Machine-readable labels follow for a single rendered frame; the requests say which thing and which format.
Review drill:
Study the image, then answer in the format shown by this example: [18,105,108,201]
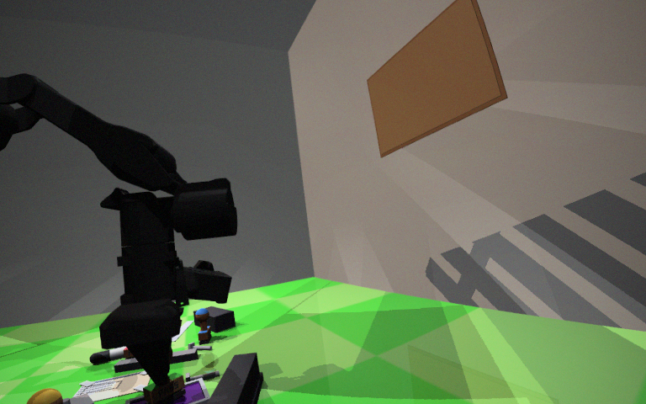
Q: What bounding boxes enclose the white flat bar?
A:
[172,321,194,342]

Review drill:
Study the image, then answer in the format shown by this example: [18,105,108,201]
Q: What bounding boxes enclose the brown stamp with blue top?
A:
[195,308,212,345]

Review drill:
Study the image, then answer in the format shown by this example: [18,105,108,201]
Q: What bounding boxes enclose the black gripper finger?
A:
[126,338,171,386]
[168,307,184,373]

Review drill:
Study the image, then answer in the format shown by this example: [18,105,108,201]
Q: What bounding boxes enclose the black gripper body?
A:
[99,242,181,350]

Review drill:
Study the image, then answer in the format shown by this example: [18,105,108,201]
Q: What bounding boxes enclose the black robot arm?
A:
[0,73,237,308]

